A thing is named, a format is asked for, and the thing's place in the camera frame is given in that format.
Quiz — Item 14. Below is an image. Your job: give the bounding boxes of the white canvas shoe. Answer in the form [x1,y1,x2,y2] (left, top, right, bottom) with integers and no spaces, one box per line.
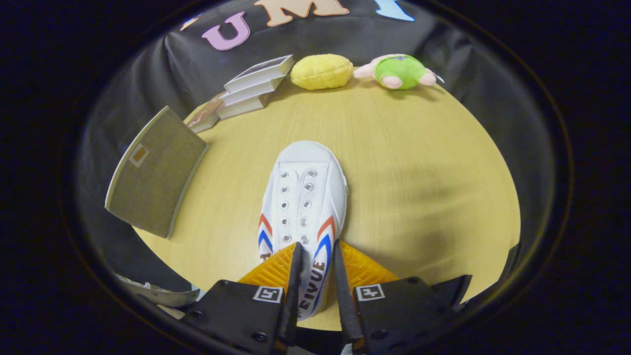
[257,141,349,321]

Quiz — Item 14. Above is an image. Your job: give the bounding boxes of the plain white book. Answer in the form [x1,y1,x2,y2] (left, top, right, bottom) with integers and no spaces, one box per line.
[220,76,285,107]

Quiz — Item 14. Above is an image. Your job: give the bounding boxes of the pink plush toy green pants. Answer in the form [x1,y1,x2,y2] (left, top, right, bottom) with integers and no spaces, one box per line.
[353,54,438,91]

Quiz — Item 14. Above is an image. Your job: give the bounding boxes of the white book with portrait cover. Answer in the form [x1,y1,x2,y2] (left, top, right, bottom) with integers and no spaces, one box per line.
[223,54,295,93]

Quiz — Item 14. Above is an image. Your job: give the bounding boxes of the thin brown book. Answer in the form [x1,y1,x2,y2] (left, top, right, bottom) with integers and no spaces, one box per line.
[186,94,225,134]

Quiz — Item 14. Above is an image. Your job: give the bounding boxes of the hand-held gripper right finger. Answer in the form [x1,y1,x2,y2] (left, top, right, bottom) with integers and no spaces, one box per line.
[333,240,473,355]

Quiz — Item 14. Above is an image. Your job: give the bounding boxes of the yellow round plush cushion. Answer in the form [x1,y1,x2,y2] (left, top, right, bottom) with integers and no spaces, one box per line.
[290,54,353,91]

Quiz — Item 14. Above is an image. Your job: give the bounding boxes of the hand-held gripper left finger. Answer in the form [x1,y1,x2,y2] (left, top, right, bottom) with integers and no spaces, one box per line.
[180,242,304,355]

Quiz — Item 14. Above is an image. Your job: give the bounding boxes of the thick brown-covered book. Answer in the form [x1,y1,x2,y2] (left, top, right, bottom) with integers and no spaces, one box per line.
[217,94,269,120]

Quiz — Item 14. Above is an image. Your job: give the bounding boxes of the beige fabric storage box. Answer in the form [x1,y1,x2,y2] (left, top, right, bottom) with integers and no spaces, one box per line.
[105,105,209,240]

